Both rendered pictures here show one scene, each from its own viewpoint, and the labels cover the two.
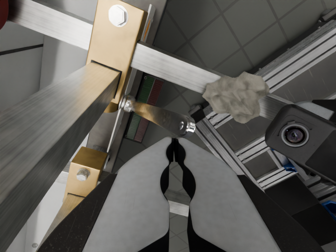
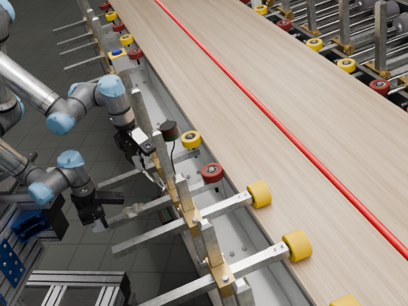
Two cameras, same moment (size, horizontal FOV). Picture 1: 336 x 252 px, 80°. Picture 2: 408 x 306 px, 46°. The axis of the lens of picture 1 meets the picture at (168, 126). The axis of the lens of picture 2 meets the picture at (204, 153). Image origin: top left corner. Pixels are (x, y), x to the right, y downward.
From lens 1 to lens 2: 1.58 m
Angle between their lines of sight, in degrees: 33
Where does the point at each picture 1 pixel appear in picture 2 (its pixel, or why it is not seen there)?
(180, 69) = (155, 203)
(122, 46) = (173, 193)
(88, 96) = (164, 169)
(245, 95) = (131, 211)
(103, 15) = not seen: hidden behind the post
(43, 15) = (197, 186)
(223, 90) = (138, 206)
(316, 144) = (113, 195)
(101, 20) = not seen: hidden behind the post
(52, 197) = (176, 150)
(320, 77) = not seen: outside the picture
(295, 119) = (121, 197)
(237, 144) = (70, 294)
